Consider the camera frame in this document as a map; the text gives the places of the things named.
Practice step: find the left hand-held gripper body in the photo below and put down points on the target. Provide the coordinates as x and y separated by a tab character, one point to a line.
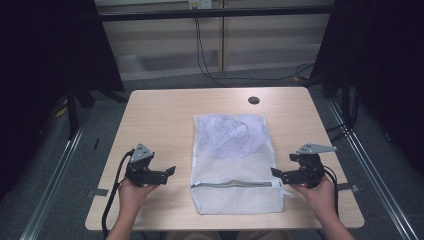
141	166

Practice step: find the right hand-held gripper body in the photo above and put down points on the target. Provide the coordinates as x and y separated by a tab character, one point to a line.
310	166

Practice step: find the white mesh laundry bag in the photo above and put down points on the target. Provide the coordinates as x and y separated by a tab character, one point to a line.
236	173

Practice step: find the person's left hand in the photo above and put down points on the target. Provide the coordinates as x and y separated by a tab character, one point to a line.
133	196

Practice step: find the person's right hand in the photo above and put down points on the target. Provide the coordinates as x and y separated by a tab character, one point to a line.
320	200

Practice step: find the white garment inside bag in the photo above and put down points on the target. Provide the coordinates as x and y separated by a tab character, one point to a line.
230	133

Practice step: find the black metal stand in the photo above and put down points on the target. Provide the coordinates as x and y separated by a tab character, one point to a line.
71	113

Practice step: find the black curtain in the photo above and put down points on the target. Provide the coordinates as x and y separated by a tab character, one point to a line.
383	66
40	66

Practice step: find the black horizontal bar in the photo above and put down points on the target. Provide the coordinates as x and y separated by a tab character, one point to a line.
213	13

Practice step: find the grey table bracket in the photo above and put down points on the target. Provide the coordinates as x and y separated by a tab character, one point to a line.
98	192
348	187

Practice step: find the metal floor rail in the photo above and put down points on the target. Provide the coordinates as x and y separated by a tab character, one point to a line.
376	173
53	180

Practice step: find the white wall outlet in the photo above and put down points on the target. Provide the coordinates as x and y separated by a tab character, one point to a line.
200	4

